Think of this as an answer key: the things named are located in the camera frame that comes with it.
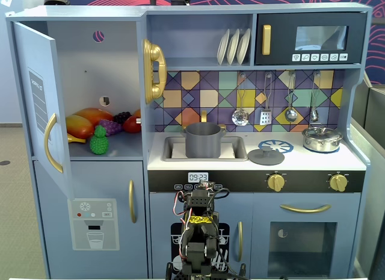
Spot blue shopping list cabinet door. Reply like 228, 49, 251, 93
12, 20, 75, 201

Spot green toy pineapple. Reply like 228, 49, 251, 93
89, 125, 109, 155

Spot small steel spoon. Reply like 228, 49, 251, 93
309, 71, 321, 122

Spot gray pot lid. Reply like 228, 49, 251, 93
247, 147, 285, 166

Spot blue oven door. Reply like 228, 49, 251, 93
253, 192, 362, 278

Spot steel slotted spoon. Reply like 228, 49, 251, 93
231, 72, 250, 126

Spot yellow orange toy fruit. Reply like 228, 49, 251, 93
65, 114, 96, 139

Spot red white servo cable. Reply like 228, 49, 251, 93
174, 191, 193, 263

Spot white plate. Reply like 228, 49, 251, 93
236, 28, 251, 66
226, 28, 241, 66
217, 29, 231, 66

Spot gray sink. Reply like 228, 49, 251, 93
161, 136, 248, 163

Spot red toy tomato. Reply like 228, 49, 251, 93
122, 115, 142, 134

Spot gray plastic pot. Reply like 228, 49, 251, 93
180, 122, 227, 159

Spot steel pot with lid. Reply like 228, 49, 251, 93
301, 125, 343, 152

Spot orange toy mango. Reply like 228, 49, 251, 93
74, 107, 115, 127

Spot dark toy grapes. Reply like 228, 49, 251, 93
113, 111, 132, 125

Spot steel ladle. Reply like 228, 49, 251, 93
284, 71, 298, 123

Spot gold toy phone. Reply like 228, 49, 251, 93
142, 39, 168, 105

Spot purple toy grapes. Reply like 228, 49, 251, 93
99, 119, 123, 137

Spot gold stove knob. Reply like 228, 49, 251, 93
266, 173, 286, 192
328, 173, 350, 192

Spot blue toy kitchen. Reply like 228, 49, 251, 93
5, 2, 374, 279

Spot blue dishwasher door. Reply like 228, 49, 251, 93
149, 192, 254, 279

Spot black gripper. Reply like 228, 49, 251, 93
183, 180, 219, 216

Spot blue ice dispenser door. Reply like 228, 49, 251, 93
33, 160, 145, 279

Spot steel spatula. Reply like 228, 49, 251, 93
259, 72, 273, 126

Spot toy microwave oven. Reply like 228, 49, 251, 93
254, 12, 368, 66

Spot yellow toy banana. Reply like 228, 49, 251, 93
67, 133, 94, 144

